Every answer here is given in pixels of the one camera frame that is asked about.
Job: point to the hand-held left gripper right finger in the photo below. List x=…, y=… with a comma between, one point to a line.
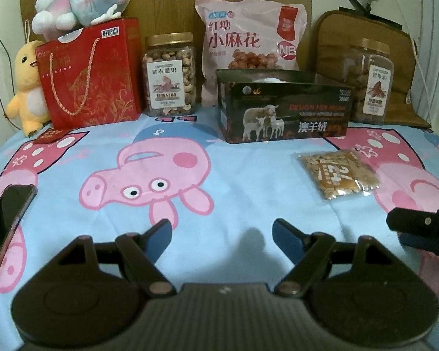
x=287, y=239

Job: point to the yellow chick plush toy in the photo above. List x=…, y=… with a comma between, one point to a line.
x=27, y=84

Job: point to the wooden headboard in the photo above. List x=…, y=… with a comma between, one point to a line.
x=161, y=0

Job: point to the cashew jar with gold lid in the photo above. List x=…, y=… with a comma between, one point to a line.
x=169, y=76

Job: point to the red gift bag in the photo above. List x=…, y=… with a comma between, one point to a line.
x=91, y=76

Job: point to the black smartphone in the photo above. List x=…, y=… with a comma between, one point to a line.
x=5, y=226

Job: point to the cartoon pig printed bed sheet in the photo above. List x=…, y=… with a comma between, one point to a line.
x=241, y=197

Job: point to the pecan jar with gold lid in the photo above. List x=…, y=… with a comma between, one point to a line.
x=373, y=84

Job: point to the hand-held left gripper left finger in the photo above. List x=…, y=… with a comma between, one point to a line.
x=157, y=241

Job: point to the pink snack bag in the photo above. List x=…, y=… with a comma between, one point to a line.
x=248, y=36

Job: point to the brown seat cushion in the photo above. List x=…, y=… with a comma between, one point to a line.
x=336, y=40

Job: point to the small red packet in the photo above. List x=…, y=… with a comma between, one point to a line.
x=50, y=135

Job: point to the black cardboard box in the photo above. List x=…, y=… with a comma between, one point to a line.
x=285, y=113

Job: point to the clear mixed nuts packet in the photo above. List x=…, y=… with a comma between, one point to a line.
x=336, y=172

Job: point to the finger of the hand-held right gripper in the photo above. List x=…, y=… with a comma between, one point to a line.
x=417, y=223

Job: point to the pink grey plush toy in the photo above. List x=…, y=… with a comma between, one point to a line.
x=84, y=0

